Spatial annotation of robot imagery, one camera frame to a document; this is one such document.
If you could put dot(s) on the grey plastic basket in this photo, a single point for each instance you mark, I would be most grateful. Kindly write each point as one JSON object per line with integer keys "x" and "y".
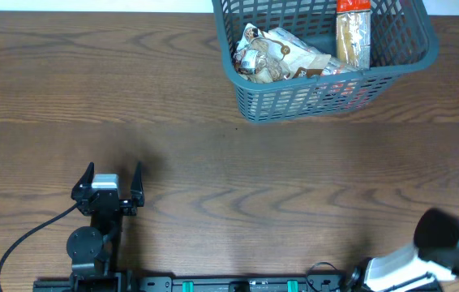
{"x": 402, "y": 41}

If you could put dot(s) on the orange tan cracker pack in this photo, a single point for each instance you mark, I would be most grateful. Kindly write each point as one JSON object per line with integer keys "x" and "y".
{"x": 353, "y": 28}

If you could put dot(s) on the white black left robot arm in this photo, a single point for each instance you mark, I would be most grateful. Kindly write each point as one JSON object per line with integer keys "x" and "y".
{"x": 93, "y": 249}

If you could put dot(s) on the tan brown cookie bag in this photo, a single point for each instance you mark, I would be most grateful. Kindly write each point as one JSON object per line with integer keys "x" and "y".
{"x": 266, "y": 57}

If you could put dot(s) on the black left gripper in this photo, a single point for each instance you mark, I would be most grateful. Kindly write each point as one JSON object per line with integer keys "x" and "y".
{"x": 130, "y": 208}

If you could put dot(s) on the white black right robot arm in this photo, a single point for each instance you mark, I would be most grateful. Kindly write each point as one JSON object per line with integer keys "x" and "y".
{"x": 432, "y": 258}

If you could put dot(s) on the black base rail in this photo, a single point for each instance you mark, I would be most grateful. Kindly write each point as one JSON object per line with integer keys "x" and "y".
{"x": 325, "y": 281}

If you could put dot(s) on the blue tissue pack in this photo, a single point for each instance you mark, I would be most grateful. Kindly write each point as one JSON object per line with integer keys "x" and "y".
{"x": 334, "y": 66}

